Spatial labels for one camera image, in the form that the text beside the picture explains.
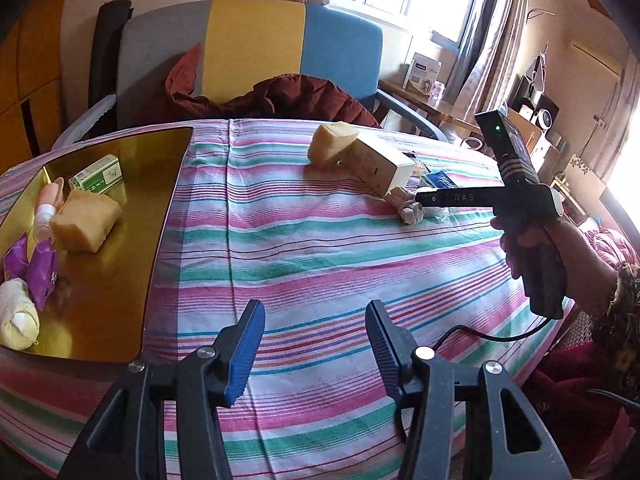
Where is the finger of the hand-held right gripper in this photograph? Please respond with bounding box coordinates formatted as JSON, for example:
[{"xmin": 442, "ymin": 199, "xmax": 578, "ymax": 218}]
[{"xmin": 414, "ymin": 186, "xmax": 503, "ymax": 209}]

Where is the beige mesh bundle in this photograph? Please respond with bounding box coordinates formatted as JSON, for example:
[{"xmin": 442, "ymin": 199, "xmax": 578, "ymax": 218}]
[{"xmin": 387, "ymin": 186, "xmax": 416, "ymax": 211}]

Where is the white box with blue label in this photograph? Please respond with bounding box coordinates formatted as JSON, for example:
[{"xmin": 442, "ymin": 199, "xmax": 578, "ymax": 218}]
[{"xmin": 402, "ymin": 52, "xmax": 443, "ymax": 96}]

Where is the person's right hand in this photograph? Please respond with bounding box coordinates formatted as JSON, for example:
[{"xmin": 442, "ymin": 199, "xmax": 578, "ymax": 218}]
[{"xmin": 490, "ymin": 212, "xmax": 556, "ymax": 281}]

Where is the black cable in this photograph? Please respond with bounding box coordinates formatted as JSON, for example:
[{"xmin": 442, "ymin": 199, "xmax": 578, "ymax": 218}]
[{"xmin": 432, "ymin": 316, "xmax": 551, "ymax": 351}]

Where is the grey yellow blue armchair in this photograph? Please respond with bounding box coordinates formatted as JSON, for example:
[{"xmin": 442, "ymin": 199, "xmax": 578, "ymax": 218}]
[{"xmin": 52, "ymin": 0, "xmax": 453, "ymax": 151}]

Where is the person's maroon clothing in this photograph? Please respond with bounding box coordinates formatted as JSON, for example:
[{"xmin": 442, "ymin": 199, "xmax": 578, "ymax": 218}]
[{"xmin": 520, "ymin": 305, "xmax": 640, "ymax": 480}]

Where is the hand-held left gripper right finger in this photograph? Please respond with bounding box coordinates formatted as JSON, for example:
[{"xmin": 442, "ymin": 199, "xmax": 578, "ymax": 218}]
[{"xmin": 365, "ymin": 299, "xmax": 573, "ymax": 480}]

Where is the wooden wardrobe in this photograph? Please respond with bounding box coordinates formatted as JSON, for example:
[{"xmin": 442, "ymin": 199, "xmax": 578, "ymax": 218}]
[{"xmin": 0, "ymin": 0, "xmax": 73, "ymax": 171}]

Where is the person's right forearm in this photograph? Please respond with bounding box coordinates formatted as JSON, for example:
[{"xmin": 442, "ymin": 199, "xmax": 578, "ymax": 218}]
[{"xmin": 542, "ymin": 217, "xmax": 640, "ymax": 321}]

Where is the black speaker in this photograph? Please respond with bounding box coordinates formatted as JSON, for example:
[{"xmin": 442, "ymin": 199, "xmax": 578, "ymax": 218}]
[{"xmin": 525, "ymin": 91, "xmax": 560, "ymax": 131}]

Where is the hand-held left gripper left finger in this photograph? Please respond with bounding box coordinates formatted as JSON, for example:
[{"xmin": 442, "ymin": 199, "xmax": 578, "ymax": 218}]
[{"xmin": 57, "ymin": 299, "xmax": 267, "ymax": 480}]

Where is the white bundle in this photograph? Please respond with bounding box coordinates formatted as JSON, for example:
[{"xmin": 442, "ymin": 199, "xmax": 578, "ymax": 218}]
[{"xmin": 399, "ymin": 200, "xmax": 436, "ymax": 226}]

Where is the tall cream cardboard box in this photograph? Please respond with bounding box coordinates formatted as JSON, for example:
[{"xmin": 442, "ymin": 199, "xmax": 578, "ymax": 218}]
[{"xmin": 340, "ymin": 135, "xmax": 416, "ymax": 198}]

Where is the maroon quilted jacket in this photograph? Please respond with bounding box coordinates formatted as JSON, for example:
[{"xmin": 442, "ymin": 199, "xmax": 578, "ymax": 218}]
[{"xmin": 165, "ymin": 42, "xmax": 381, "ymax": 128}]

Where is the grey pink striped curtain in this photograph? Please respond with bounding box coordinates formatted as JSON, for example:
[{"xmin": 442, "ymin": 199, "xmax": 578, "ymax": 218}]
[{"xmin": 447, "ymin": 0, "xmax": 531, "ymax": 126}]

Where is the blue tissue packet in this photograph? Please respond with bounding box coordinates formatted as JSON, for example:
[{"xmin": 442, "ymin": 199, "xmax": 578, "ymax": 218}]
[{"xmin": 420, "ymin": 170, "xmax": 453, "ymax": 191}]

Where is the striped tablecloth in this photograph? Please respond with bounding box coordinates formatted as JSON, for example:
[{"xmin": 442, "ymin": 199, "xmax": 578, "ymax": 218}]
[{"xmin": 0, "ymin": 119, "xmax": 576, "ymax": 480}]

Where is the gold metal tray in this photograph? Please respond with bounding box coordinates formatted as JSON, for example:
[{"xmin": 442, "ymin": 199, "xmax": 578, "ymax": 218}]
[{"xmin": 0, "ymin": 126, "xmax": 194, "ymax": 363}]

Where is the pink small bottle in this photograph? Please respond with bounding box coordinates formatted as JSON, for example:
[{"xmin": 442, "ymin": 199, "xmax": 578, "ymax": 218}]
[{"xmin": 34, "ymin": 176, "xmax": 66, "ymax": 241}]

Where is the small green box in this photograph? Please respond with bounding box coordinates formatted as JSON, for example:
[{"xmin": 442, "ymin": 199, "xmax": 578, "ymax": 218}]
[{"xmin": 68, "ymin": 154, "xmax": 123, "ymax": 196}]

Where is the yellow sponge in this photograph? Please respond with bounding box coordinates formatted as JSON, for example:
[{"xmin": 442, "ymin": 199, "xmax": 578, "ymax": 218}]
[
  {"xmin": 48, "ymin": 189, "xmax": 123, "ymax": 253},
  {"xmin": 306, "ymin": 121, "xmax": 360, "ymax": 167}
]

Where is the brown cardboard box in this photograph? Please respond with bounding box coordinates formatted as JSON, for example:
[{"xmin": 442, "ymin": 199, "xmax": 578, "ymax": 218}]
[{"xmin": 507, "ymin": 110, "xmax": 551, "ymax": 156}]

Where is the purple packet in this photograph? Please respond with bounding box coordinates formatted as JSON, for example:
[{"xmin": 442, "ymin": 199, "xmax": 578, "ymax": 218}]
[
  {"xmin": 25, "ymin": 240, "xmax": 58, "ymax": 311},
  {"xmin": 2, "ymin": 237, "xmax": 31, "ymax": 281}
]

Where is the wooden side table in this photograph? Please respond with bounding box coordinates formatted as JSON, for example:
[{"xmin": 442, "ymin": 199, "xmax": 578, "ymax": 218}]
[{"xmin": 377, "ymin": 80, "xmax": 483, "ymax": 141}]

